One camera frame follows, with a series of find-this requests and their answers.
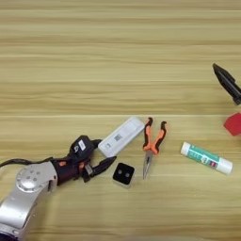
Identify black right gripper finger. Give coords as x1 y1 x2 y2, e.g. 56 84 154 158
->
212 62 241 106

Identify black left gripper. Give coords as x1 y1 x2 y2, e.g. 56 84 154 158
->
50 138 118 186

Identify white rectangular device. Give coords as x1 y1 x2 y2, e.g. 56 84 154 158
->
97 116 146 158

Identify red cube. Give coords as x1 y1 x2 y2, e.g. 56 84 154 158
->
223 112 241 137

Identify white green glue stick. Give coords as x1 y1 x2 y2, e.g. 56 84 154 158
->
179 140 233 176

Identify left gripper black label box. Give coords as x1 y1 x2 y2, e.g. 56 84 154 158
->
68 135 95 160

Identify small black square device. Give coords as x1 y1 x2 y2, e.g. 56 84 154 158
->
111 162 136 189

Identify orange black needle-nose pliers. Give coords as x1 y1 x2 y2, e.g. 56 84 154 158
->
141 117 169 181

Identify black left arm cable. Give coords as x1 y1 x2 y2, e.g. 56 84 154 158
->
0 156 55 169

